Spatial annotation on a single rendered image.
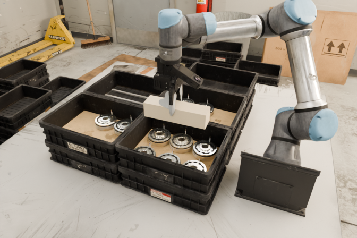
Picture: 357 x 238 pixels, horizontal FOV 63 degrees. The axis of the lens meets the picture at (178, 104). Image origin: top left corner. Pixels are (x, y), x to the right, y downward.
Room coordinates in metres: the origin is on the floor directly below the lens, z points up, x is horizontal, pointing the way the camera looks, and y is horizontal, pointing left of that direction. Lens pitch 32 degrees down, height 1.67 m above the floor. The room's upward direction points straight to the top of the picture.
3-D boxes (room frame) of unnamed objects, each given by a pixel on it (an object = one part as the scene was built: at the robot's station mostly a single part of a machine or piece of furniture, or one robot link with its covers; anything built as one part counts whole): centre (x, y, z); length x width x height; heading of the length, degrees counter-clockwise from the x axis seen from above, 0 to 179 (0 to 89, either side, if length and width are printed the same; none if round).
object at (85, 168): (1.11, 0.38, 0.76); 0.40 x 0.30 x 0.12; 66
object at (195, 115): (0.91, 0.01, 1.07); 0.24 x 0.06 x 0.06; 70
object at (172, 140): (1.01, -0.01, 0.86); 0.10 x 0.10 x 0.01
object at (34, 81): (2.32, 1.40, 0.37); 0.40 x 0.30 x 0.45; 160
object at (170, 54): (0.92, 0.03, 1.31); 0.08 x 0.08 x 0.05
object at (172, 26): (0.92, 0.02, 1.39); 0.09 x 0.08 x 0.11; 114
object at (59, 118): (1.11, 0.38, 0.87); 0.40 x 0.30 x 0.11; 66
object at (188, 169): (0.95, 0.01, 0.92); 0.40 x 0.30 x 0.02; 66
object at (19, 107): (1.80, 1.17, 0.37); 0.40 x 0.30 x 0.45; 160
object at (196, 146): (0.96, -0.11, 0.86); 0.10 x 0.10 x 0.01
